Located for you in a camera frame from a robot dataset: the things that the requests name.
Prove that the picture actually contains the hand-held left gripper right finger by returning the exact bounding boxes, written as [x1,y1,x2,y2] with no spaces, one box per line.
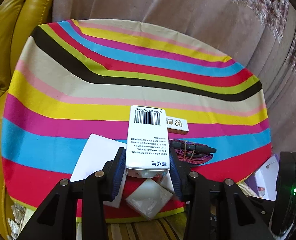
[169,147,276,240]

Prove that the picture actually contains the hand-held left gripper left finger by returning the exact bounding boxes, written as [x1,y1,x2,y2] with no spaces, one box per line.
[18,147,127,240]

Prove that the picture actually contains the purple cardboard box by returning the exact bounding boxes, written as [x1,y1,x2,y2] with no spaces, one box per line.
[245,154,281,200]

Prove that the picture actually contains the white barcode medicine box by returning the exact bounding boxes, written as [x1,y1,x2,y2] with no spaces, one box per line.
[125,105,170,178]

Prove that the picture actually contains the flat white box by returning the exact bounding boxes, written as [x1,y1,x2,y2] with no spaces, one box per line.
[70,133,128,208]

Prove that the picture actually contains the long white box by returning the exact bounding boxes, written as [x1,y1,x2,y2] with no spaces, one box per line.
[166,118,190,133]

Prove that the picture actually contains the striped colourful tablecloth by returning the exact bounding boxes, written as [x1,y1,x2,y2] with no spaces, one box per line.
[2,19,273,224]

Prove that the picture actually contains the pinkish grey curtain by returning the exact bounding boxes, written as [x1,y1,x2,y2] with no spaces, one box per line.
[50,0,296,160]

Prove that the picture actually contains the yellow leather sofa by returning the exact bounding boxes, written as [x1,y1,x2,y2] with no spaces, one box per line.
[0,0,57,240]

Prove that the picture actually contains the black pen on red lanyard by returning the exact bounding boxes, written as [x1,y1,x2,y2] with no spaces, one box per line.
[168,140,217,166]

